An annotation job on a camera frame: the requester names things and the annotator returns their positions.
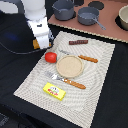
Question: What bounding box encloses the yellow butter box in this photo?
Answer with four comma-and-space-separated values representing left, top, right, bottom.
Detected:
43, 83, 66, 100

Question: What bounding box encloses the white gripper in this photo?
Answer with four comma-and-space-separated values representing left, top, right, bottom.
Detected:
28, 18, 54, 49

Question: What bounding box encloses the beige bowl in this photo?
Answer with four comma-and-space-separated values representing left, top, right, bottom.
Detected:
119, 5, 128, 30

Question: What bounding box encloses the black stove burner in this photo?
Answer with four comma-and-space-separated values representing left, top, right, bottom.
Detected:
88, 1, 104, 10

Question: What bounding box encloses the grey pot with handle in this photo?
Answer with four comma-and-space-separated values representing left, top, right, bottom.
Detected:
77, 7, 105, 30

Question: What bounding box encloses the dark grey stock pot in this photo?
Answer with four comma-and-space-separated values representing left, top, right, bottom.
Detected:
52, 0, 74, 21

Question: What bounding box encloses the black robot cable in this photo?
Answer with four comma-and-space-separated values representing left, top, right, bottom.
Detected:
0, 39, 38, 56

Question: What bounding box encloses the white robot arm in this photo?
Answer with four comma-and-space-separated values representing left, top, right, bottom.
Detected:
0, 0, 54, 49

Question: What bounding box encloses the round wooden plate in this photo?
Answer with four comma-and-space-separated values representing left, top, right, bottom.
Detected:
56, 55, 84, 78

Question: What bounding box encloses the red tomato toy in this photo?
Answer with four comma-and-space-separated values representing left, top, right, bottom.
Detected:
45, 52, 57, 63

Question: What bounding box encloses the pink stove board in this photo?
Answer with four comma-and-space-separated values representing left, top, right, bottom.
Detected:
47, 0, 128, 44

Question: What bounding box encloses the orange bread loaf toy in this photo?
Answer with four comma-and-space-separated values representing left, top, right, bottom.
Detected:
33, 39, 52, 49

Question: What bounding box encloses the fork with wooden handle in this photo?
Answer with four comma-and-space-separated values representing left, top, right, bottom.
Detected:
45, 71, 86, 89

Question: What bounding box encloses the beige woven placemat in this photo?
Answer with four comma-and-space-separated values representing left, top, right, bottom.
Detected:
13, 30, 117, 128

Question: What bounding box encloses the knife with wooden handle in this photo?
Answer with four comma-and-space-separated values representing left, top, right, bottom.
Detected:
59, 50, 98, 63

